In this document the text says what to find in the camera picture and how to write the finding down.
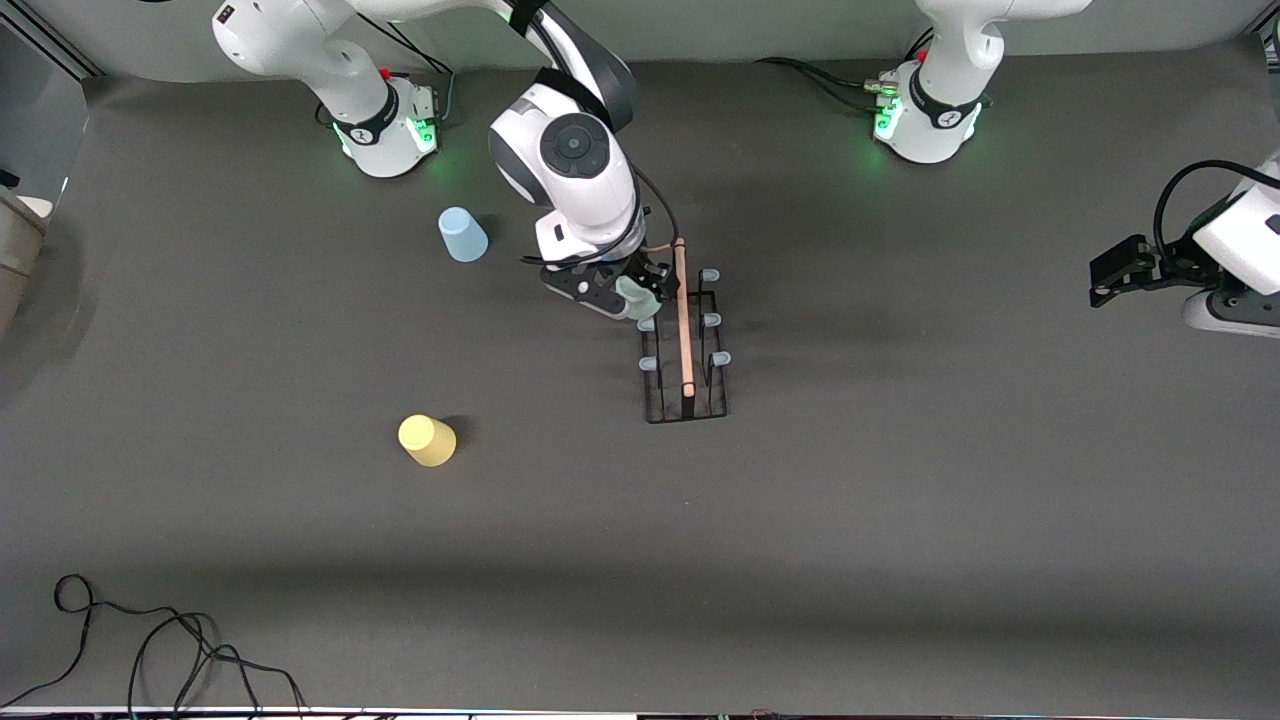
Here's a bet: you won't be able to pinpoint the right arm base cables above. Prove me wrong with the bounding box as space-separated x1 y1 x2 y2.
315 10 456 129

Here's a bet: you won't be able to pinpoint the thin black loose cable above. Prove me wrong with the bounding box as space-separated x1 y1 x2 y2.
0 575 216 707
128 612 306 719

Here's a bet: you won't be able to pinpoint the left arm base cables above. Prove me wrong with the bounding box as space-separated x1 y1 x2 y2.
755 30 936 113

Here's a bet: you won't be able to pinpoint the yellow plastic cup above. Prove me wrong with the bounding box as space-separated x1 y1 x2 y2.
398 414 458 468

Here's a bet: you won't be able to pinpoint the pale green plastic cup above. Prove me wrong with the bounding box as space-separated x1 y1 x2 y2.
615 275 663 323

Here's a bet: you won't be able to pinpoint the dark grey table mat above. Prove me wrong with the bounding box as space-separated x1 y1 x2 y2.
0 45 1280 713

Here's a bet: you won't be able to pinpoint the light blue plastic cup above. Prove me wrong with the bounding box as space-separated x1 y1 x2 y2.
438 207 491 264

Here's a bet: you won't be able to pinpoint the black wire cup holder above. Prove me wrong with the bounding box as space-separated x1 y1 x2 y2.
637 237 733 425

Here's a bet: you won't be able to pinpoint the beige box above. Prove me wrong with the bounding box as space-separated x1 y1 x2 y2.
0 190 53 341

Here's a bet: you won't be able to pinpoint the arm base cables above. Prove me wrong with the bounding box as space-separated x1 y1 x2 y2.
755 30 936 113
315 10 456 129

